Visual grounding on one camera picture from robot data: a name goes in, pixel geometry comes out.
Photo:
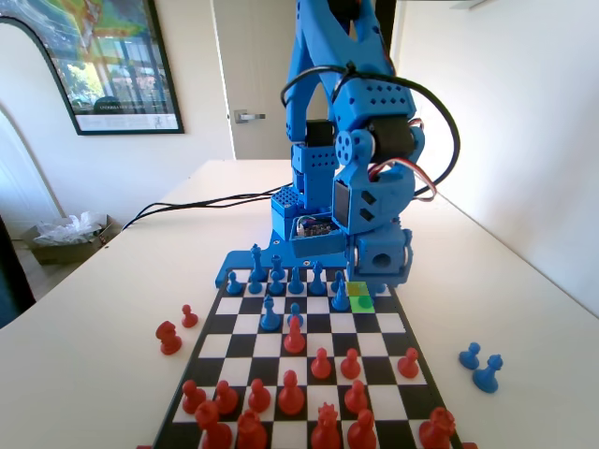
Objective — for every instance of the blue cube gripper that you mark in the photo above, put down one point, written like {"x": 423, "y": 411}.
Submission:
{"x": 380, "y": 258}

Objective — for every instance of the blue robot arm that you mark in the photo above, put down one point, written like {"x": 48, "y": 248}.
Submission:
{"x": 311, "y": 161}

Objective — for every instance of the red chess pawn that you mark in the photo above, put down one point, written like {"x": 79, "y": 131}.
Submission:
{"x": 321, "y": 367}
{"x": 192, "y": 400}
{"x": 351, "y": 367}
{"x": 189, "y": 318}
{"x": 226, "y": 400}
{"x": 258, "y": 397}
{"x": 408, "y": 367}
{"x": 355, "y": 400}
{"x": 291, "y": 397}

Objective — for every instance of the red chess bishop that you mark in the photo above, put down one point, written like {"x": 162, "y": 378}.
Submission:
{"x": 295, "y": 339}
{"x": 361, "y": 432}

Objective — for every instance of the blue chess king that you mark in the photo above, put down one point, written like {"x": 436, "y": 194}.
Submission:
{"x": 256, "y": 262}

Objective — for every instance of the red chess queen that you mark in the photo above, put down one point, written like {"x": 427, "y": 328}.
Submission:
{"x": 325, "y": 432}

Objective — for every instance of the red chess rook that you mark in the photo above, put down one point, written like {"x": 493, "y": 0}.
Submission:
{"x": 211, "y": 428}
{"x": 437, "y": 430}

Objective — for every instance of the black white chessboard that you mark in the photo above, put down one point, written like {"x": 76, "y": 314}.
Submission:
{"x": 327, "y": 341}

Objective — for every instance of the blue electronics box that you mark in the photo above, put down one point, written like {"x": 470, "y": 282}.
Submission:
{"x": 318, "y": 245}

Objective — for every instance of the clear plastic wrap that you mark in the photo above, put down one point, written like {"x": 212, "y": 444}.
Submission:
{"x": 70, "y": 229}

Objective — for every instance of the cardboard box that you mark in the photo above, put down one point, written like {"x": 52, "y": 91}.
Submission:
{"x": 56, "y": 252}

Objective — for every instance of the dark furniture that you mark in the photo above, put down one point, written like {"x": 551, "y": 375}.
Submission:
{"x": 11, "y": 280}

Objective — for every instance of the blue base plate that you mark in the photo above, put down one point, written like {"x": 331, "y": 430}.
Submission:
{"x": 234, "y": 266}

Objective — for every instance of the framed wall poster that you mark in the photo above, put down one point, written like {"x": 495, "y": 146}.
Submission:
{"x": 117, "y": 70}

